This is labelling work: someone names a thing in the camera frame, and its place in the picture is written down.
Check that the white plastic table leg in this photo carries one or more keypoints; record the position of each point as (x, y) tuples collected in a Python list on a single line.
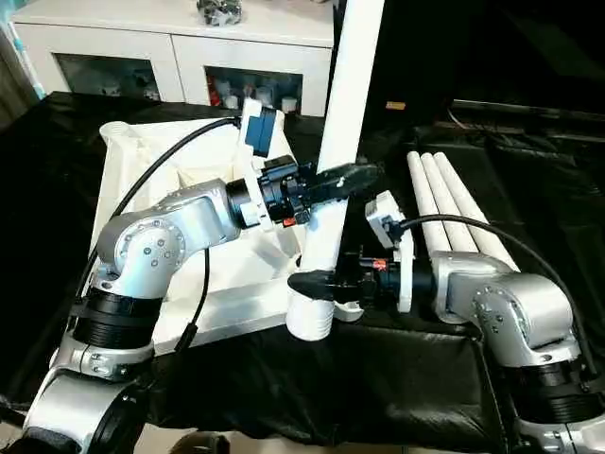
[(468, 198), (347, 94), (425, 198), (446, 198)]

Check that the white plastic table top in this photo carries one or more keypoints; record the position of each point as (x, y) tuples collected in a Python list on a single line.
[(142, 156)]

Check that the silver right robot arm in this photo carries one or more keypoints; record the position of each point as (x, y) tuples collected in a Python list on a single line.
[(520, 307)]

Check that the small tan label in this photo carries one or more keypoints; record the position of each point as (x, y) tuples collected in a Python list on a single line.
[(395, 105)]

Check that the black glossy mat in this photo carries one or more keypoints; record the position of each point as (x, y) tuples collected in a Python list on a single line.
[(378, 392)]

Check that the dark robot foot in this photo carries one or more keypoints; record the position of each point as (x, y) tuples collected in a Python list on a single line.
[(201, 444)]

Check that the white cabinet with glass doors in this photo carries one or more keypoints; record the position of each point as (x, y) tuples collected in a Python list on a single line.
[(142, 47)]

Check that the long black bar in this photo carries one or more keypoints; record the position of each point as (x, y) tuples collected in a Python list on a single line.
[(543, 120)]

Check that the blue and clear plastic wrap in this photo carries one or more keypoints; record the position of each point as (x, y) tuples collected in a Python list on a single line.
[(26, 61)]

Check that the grey curtain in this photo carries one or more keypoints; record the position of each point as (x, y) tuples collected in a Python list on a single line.
[(12, 71)]

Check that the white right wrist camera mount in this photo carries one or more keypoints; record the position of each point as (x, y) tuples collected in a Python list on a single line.
[(383, 217)]

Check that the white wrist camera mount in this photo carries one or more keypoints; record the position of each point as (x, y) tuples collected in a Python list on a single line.
[(260, 130), (383, 217)]

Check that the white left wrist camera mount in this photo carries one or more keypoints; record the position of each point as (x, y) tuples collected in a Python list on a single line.
[(260, 130)]

